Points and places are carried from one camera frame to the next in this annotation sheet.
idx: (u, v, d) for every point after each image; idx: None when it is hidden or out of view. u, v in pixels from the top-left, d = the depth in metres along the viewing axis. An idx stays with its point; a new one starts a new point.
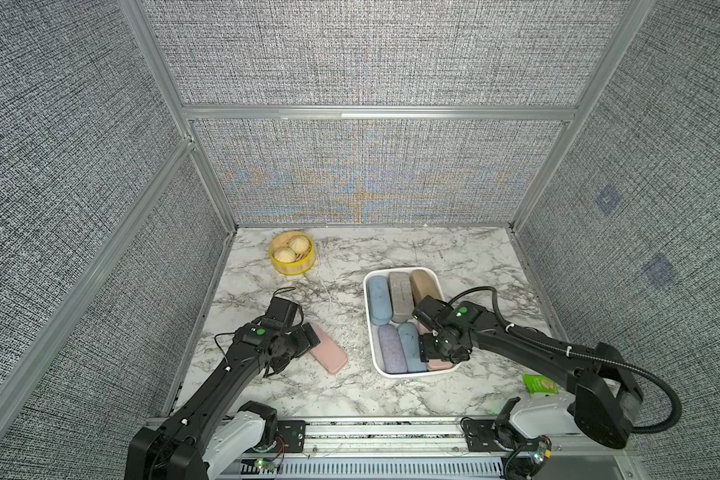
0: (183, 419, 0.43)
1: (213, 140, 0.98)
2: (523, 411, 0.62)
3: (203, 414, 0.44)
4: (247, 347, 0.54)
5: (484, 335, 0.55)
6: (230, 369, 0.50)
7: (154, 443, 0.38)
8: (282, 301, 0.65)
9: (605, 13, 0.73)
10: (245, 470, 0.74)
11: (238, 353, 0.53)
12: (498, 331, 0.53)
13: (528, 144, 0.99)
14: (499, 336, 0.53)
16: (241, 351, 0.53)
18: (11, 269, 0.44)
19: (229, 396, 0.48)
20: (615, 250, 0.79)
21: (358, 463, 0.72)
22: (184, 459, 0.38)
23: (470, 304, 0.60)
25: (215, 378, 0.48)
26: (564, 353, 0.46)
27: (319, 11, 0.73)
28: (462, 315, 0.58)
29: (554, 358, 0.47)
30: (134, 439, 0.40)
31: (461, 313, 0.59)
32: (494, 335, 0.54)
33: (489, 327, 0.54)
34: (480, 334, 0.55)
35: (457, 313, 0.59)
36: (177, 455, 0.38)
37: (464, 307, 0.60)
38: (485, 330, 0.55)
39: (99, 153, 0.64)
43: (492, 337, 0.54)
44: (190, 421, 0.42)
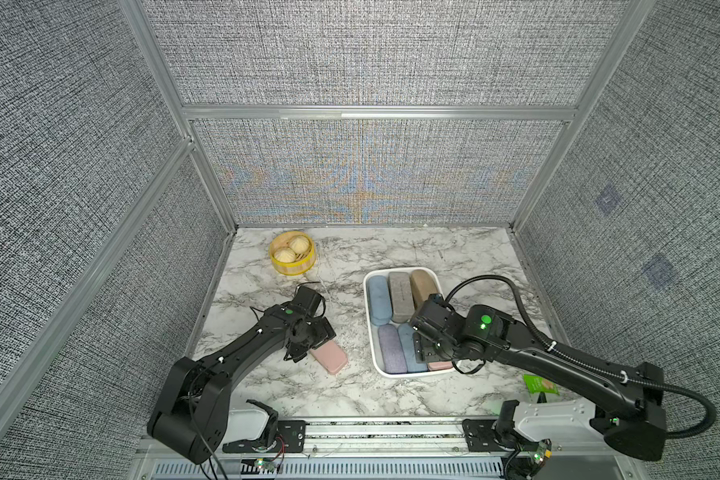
0: (219, 359, 0.46)
1: (213, 139, 0.98)
2: (530, 418, 0.61)
3: (236, 359, 0.47)
4: (277, 319, 0.59)
5: (521, 354, 0.45)
6: (261, 331, 0.55)
7: (191, 373, 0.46)
8: (308, 291, 0.70)
9: (605, 13, 0.73)
10: (245, 470, 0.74)
11: (269, 322, 0.58)
12: (538, 350, 0.45)
13: (528, 144, 0.99)
14: (539, 356, 0.44)
16: (270, 321, 0.58)
18: (11, 269, 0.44)
19: (257, 354, 0.52)
20: (615, 250, 0.79)
21: (358, 463, 0.72)
22: (217, 388, 0.42)
23: (490, 311, 0.49)
25: (246, 336, 0.53)
26: (620, 379, 0.41)
27: (319, 11, 0.73)
28: (488, 329, 0.47)
29: (611, 386, 0.41)
30: (176, 366, 0.43)
31: (486, 326, 0.47)
32: (535, 356, 0.45)
33: (527, 345, 0.45)
34: (516, 354, 0.46)
35: (480, 326, 0.47)
36: (209, 384, 0.42)
37: (488, 318, 0.48)
38: (523, 349, 0.45)
39: (99, 154, 0.64)
43: (532, 358, 0.45)
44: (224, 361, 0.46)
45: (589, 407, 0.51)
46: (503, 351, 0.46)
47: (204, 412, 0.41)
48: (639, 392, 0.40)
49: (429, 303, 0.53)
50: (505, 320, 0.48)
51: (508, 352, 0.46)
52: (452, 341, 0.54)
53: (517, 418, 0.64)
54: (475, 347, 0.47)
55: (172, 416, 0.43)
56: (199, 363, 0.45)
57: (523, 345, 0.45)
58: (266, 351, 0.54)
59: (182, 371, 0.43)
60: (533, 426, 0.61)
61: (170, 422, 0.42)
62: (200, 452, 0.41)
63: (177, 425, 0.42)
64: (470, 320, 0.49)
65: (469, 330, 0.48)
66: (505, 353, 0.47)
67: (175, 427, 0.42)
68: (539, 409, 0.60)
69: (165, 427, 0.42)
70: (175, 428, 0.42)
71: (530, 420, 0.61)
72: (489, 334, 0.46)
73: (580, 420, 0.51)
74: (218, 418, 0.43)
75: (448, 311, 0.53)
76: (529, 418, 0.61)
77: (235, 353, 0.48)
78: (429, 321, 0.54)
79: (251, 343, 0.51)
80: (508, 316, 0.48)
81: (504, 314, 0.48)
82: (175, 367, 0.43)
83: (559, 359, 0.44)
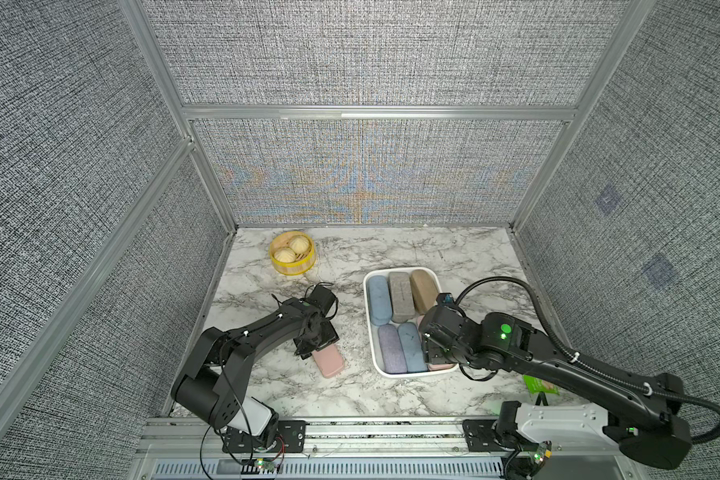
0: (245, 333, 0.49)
1: (213, 139, 0.98)
2: (535, 421, 0.61)
3: (260, 335, 0.50)
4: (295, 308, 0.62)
5: (543, 366, 0.44)
6: (282, 315, 0.58)
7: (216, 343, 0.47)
8: (324, 290, 0.74)
9: (605, 13, 0.73)
10: (245, 470, 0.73)
11: (289, 309, 0.61)
12: (561, 361, 0.43)
13: (528, 143, 0.99)
14: (563, 367, 0.43)
16: (290, 308, 0.61)
18: (11, 269, 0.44)
19: (276, 338, 0.55)
20: (615, 250, 0.79)
21: (358, 463, 0.72)
22: (242, 358, 0.44)
23: (512, 322, 0.47)
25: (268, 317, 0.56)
26: (645, 392, 0.41)
27: (319, 11, 0.73)
28: (509, 338, 0.45)
29: (635, 399, 0.41)
30: (203, 336, 0.46)
31: (506, 336, 0.45)
32: (556, 367, 0.43)
33: (548, 355, 0.44)
34: (538, 365, 0.44)
35: (502, 336, 0.45)
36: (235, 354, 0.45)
37: (507, 328, 0.46)
38: (545, 359, 0.43)
39: (98, 153, 0.64)
43: (555, 370, 0.44)
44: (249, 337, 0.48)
45: (601, 414, 0.51)
46: (525, 362, 0.44)
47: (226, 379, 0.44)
48: (662, 405, 0.40)
49: (441, 310, 0.50)
50: (525, 330, 0.46)
51: (531, 364, 0.44)
52: (468, 350, 0.51)
53: (520, 420, 0.64)
54: (495, 357, 0.45)
55: (196, 381, 0.45)
56: (226, 333, 0.48)
57: (546, 356, 0.44)
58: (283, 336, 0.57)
59: (209, 341, 0.46)
60: (537, 428, 0.61)
61: (197, 387, 0.45)
62: (220, 419, 0.43)
63: (202, 389, 0.44)
64: (488, 329, 0.48)
65: (487, 339, 0.46)
66: (526, 365, 0.45)
67: (198, 392, 0.44)
68: (543, 411, 0.60)
69: (189, 392, 0.44)
70: (199, 392, 0.44)
71: (535, 422, 0.61)
72: (510, 344, 0.44)
73: (591, 425, 0.51)
74: (239, 387, 0.45)
75: (461, 318, 0.50)
76: (533, 420, 0.61)
77: (258, 332, 0.50)
78: (444, 328, 0.51)
79: (270, 326, 0.54)
80: (527, 327, 0.46)
81: (522, 323, 0.47)
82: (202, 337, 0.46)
83: (586, 373, 0.42)
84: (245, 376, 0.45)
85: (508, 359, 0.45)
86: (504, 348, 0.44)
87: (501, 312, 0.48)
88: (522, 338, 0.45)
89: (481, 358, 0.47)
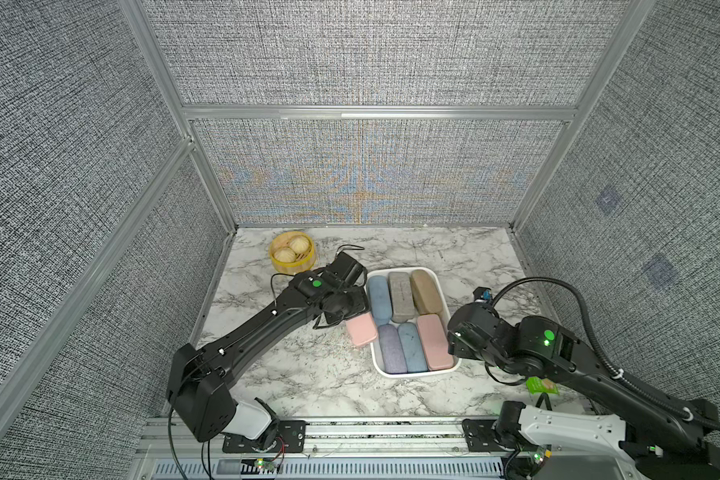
0: (220, 350, 0.43)
1: (213, 140, 0.98)
2: (540, 424, 0.61)
3: (239, 350, 0.44)
4: (299, 295, 0.52)
5: (585, 379, 0.42)
6: (276, 312, 0.49)
7: (192, 361, 0.45)
8: (348, 261, 0.60)
9: (605, 13, 0.73)
10: (245, 470, 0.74)
11: (288, 301, 0.51)
12: (603, 376, 0.41)
13: (528, 144, 0.99)
14: (604, 382, 0.41)
16: (289, 298, 0.51)
18: (11, 269, 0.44)
19: (261, 343, 0.46)
20: (615, 250, 0.79)
21: (358, 463, 0.72)
22: (210, 389, 0.39)
23: (556, 330, 0.44)
25: (259, 317, 0.48)
26: (685, 417, 0.40)
27: (319, 11, 0.73)
28: (553, 345, 0.42)
29: (674, 423, 0.39)
30: (178, 352, 0.42)
31: (550, 342, 0.43)
32: (598, 382, 0.41)
33: (592, 370, 0.41)
34: (580, 377, 0.42)
35: (544, 342, 0.43)
36: (205, 382, 0.40)
37: (551, 335, 0.43)
38: (588, 372, 0.41)
39: (99, 154, 0.64)
43: (596, 384, 0.42)
44: (226, 354, 0.43)
45: (617, 428, 0.50)
46: (566, 373, 0.42)
47: (200, 409, 0.41)
48: (699, 430, 0.39)
49: (475, 310, 0.48)
50: (568, 339, 0.43)
51: (573, 375, 0.42)
52: (503, 353, 0.49)
53: (525, 422, 0.63)
54: (534, 363, 0.42)
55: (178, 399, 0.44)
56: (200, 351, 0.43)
57: (588, 369, 0.41)
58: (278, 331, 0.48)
59: (184, 360, 0.42)
60: (543, 432, 0.60)
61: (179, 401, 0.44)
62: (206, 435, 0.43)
63: (184, 408, 0.43)
64: (531, 332, 0.45)
65: (528, 342, 0.44)
66: (566, 376, 0.43)
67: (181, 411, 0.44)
68: (551, 416, 0.60)
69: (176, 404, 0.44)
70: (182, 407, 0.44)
71: (540, 426, 0.61)
72: (554, 352, 0.42)
73: (606, 438, 0.51)
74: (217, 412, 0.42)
75: (496, 320, 0.48)
76: (539, 423, 0.61)
77: (238, 343, 0.44)
78: (477, 329, 0.49)
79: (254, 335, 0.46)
80: (570, 337, 0.43)
81: (566, 333, 0.44)
82: (179, 353, 0.42)
83: (629, 392, 0.41)
84: (223, 401, 0.42)
85: (548, 366, 0.42)
86: (546, 354, 0.42)
87: (543, 318, 0.45)
88: (565, 347, 0.42)
89: (518, 363, 0.44)
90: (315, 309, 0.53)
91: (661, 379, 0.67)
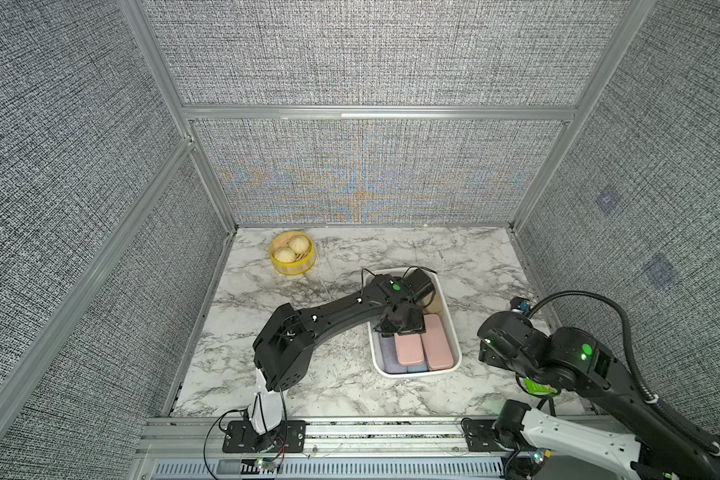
0: (313, 316, 0.49)
1: (213, 139, 0.98)
2: (545, 429, 0.61)
3: (327, 322, 0.49)
4: (380, 292, 0.57)
5: (616, 398, 0.41)
6: (361, 299, 0.55)
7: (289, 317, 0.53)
8: (423, 278, 0.65)
9: (605, 13, 0.73)
10: (245, 470, 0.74)
11: (372, 293, 0.56)
12: (636, 398, 0.40)
13: (528, 144, 0.99)
14: (636, 404, 0.40)
16: (373, 291, 0.57)
18: (11, 270, 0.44)
19: (341, 326, 0.52)
20: (615, 250, 0.79)
21: (358, 463, 0.72)
22: (302, 346, 0.45)
23: (594, 344, 0.43)
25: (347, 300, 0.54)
26: (713, 451, 0.39)
27: (319, 11, 0.73)
28: (590, 359, 0.41)
29: (701, 455, 0.39)
30: (279, 308, 0.49)
31: (587, 356, 0.41)
32: (631, 403, 0.40)
33: (625, 389, 0.40)
34: (611, 396, 0.41)
35: (581, 356, 0.42)
36: (297, 340, 0.46)
37: (589, 348, 0.42)
38: (620, 392, 0.40)
39: (99, 154, 0.64)
43: (627, 405, 0.41)
44: (317, 320, 0.49)
45: (630, 447, 0.50)
46: (598, 390, 0.42)
47: (286, 361, 0.47)
48: None
49: (508, 318, 0.47)
50: (604, 355, 0.42)
51: (604, 393, 0.42)
52: (533, 361, 0.49)
53: (529, 424, 0.63)
54: (567, 374, 0.41)
55: (266, 348, 0.51)
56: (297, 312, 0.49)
57: (622, 388, 0.40)
58: (357, 321, 0.54)
59: (282, 315, 0.49)
60: (547, 436, 0.60)
61: (266, 350, 0.51)
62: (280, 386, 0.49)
63: (268, 356, 0.50)
64: (566, 344, 0.44)
65: (560, 352, 0.43)
66: (598, 393, 0.42)
67: (266, 358, 0.50)
68: (557, 423, 0.60)
69: (262, 352, 0.51)
70: (266, 357, 0.50)
71: (545, 430, 0.60)
72: (589, 366, 0.41)
73: (617, 456, 0.50)
74: (296, 368, 0.48)
75: (528, 329, 0.48)
76: (544, 428, 0.61)
77: (327, 316, 0.50)
78: (507, 336, 0.49)
79: (340, 315, 0.51)
80: (608, 353, 0.42)
81: (603, 348, 0.43)
82: (278, 311, 0.49)
83: (657, 416, 0.40)
84: (303, 361, 0.47)
85: (582, 380, 0.41)
86: (581, 367, 0.41)
87: (581, 329, 0.44)
88: (600, 363, 0.41)
89: (549, 373, 0.44)
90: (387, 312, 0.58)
91: (661, 379, 0.67)
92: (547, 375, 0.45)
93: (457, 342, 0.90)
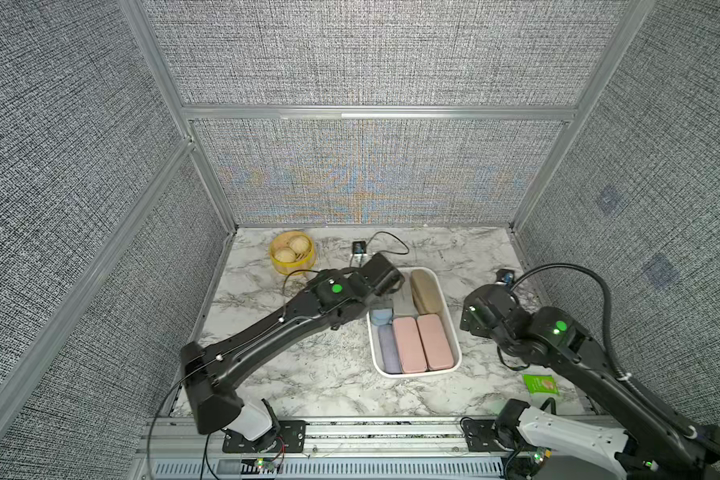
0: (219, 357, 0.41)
1: (212, 139, 0.98)
2: (540, 425, 0.60)
3: (235, 358, 0.41)
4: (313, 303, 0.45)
5: (587, 374, 0.43)
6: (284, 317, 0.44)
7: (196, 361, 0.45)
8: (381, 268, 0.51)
9: (605, 13, 0.73)
10: (245, 470, 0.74)
11: (302, 307, 0.45)
12: (608, 375, 0.41)
13: (528, 144, 0.99)
14: (607, 381, 0.41)
16: (303, 305, 0.45)
18: (11, 269, 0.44)
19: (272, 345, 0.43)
20: (615, 250, 0.79)
21: (359, 463, 0.72)
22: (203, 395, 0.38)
23: (569, 321, 0.44)
25: (267, 322, 0.44)
26: (688, 434, 0.39)
27: (319, 11, 0.73)
28: (564, 336, 0.43)
29: (674, 437, 0.39)
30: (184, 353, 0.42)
31: (561, 332, 0.43)
32: (603, 379, 0.42)
33: (597, 366, 0.42)
34: (582, 371, 0.43)
35: (554, 331, 0.43)
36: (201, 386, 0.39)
37: (564, 325, 0.44)
38: (592, 368, 0.42)
39: (99, 153, 0.64)
43: (598, 381, 0.42)
44: (224, 360, 0.41)
45: (617, 438, 0.50)
46: (570, 365, 0.44)
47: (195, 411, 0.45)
48: (699, 450, 0.38)
49: (496, 289, 0.48)
50: (581, 333, 0.44)
51: (575, 368, 0.43)
52: (510, 334, 0.51)
53: (524, 420, 0.63)
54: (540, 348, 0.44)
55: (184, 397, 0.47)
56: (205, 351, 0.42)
57: (594, 364, 0.42)
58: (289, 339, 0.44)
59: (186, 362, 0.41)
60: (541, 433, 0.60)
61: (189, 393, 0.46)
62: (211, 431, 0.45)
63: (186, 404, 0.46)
64: (543, 320, 0.46)
65: (535, 329, 0.45)
66: (569, 368, 0.44)
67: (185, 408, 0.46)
68: (552, 417, 0.60)
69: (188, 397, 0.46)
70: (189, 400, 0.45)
71: (540, 426, 0.60)
72: (562, 342, 0.43)
73: (603, 447, 0.50)
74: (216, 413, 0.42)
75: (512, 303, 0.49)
76: (539, 424, 0.61)
77: (237, 352, 0.41)
78: (491, 307, 0.50)
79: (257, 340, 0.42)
80: (585, 331, 0.44)
81: (580, 326, 0.44)
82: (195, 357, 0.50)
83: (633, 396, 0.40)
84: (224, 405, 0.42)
85: (554, 356, 0.44)
86: (553, 343, 0.43)
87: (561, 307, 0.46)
88: (575, 340, 0.43)
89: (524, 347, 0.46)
90: (331, 319, 0.46)
91: (660, 379, 0.68)
92: (522, 349, 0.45)
93: (457, 342, 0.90)
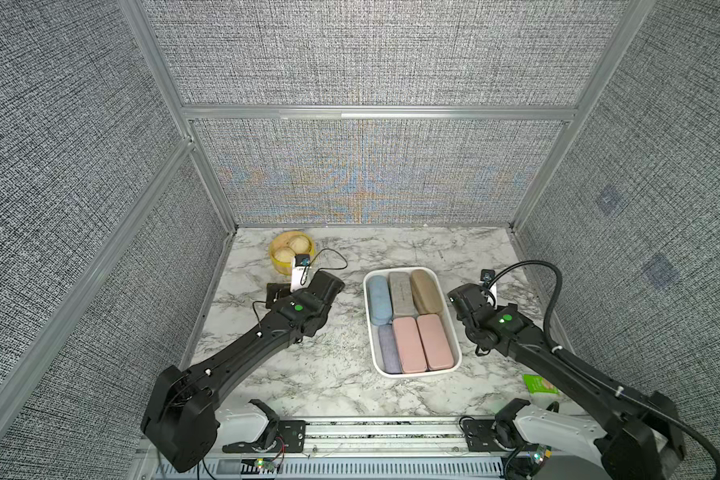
0: (207, 371, 0.44)
1: (212, 139, 0.98)
2: (534, 417, 0.61)
3: (226, 370, 0.44)
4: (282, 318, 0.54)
5: (526, 351, 0.53)
6: (260, 334, 0.50)
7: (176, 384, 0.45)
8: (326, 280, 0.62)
9: (605, 13, 0.73)
10: (245, 470, 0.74)
11: (274, 323, 0.53)
12: (542, 349, 0.51)
13: (528, 144, 0.99)
14: (542, 354, 0.51)
16: (274, 321, 0.53)
18: (11, 269, 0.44)
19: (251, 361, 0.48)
20: (615, 250, 0.79)
21: (359, 463, 0.72)
22: (196, 409, 0.39)
23: (516, 313, 0.57)
25: (245, 339, 0.49)
26: (615, 392, 0.44)
27: (319, 11, 0.73)
28: (509, 324, 0.55)
29: (599, 393, 0.44)
30: (162, 375, 0.42)
31: (506, 321, 0.56)
32: (537, 352, 0.51)
33: (535, 343, 0.52)
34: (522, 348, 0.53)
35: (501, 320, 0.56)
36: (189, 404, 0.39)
37: (509, 316, 0.57)
38: (529, 344, 0.52)
39: (99, 154, 0.64)
43: (534, 354, 0.52)
44: (212, 374, 0.43)
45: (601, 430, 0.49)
46: (512, 344, 0.55)
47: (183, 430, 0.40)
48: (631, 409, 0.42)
49: (472, 288, 0.61)
50: (528, 323, 0.55)
51: (515, 345, 0.54)
52: (475, 323, 0.63)
53: (521, 413, 0.64)
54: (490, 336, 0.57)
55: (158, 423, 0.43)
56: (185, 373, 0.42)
57: (531, 342, 0.52)
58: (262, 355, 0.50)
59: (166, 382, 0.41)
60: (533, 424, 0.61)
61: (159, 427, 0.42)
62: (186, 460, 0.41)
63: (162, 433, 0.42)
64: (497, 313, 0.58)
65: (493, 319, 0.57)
66: (512, 346, 0.55)
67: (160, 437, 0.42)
68: (547, 414, 0.60)
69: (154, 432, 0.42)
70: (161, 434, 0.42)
71: (534, 418, 0.61)
72: (506, 328, 0.55)
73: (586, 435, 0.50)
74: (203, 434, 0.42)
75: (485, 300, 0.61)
76: (533, 417, 0.61)
77: (223, 365, 0.45)
78: (466, 301, 0.63)
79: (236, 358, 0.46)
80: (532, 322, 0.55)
81: (528, 319, 0.55)
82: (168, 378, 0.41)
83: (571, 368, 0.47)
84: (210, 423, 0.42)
85: (501, 339, 0.56)
86: (499, 328, 0.56)
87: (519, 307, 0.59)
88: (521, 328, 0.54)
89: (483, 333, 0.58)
90: (297, 334, 0.56)
91: (660, 379, 0.68)
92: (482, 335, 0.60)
93: (457, 343, 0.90)
